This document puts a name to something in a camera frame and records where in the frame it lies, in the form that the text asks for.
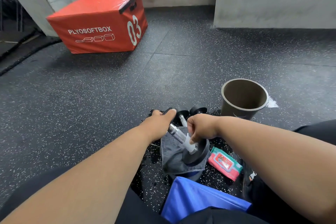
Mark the person's right hand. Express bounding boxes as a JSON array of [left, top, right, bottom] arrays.
[[187, 114, 220, 145]]

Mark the person's left hand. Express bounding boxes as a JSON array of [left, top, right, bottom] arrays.
[[141, 109, 177, 143]]

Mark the white wet wipe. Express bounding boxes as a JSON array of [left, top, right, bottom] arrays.
[[184, 133, 198, 153]]

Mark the black dumbbell with chrome handle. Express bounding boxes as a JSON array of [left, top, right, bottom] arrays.
[[175, 107, 190, 128], [162, 107, 211, 167], [189, 105, 208, 117]]

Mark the person's right forearm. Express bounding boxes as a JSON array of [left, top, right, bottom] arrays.
[[214, 116, 336, 224]]

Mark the person's left forearm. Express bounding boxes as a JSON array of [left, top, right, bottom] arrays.
[[0, 125, 153, 224]]

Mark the grey cloth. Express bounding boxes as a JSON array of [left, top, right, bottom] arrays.
[[160, 126, 211, 176]]

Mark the red and green wipes pack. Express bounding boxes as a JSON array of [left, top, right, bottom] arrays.
[[208, 147, 243, 182]]

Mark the blue fabric bag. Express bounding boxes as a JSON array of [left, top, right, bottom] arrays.
[[160, 176, 253, 224]]

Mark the brown round bin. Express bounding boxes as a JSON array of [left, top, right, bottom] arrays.
[[220, 78, 269, 121]]

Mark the black bag with buckle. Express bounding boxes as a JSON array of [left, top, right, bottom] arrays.
[[241, 162, 264, 202]]

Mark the white paper scrap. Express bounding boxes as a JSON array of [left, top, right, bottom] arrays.
[[266, 96, 279, 108]]

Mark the red soft plyo box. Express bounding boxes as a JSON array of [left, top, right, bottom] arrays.
[[46, 0, 148, 54]]

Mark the person's black trouser right leg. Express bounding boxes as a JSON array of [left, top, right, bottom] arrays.
[[243, 119, 336, 224]]

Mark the dark metal rack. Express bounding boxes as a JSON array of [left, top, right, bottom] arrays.
[[0, 0, 32, 33]]

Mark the black battle rope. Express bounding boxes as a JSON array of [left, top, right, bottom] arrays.
[[0, 29, 63, 77]]

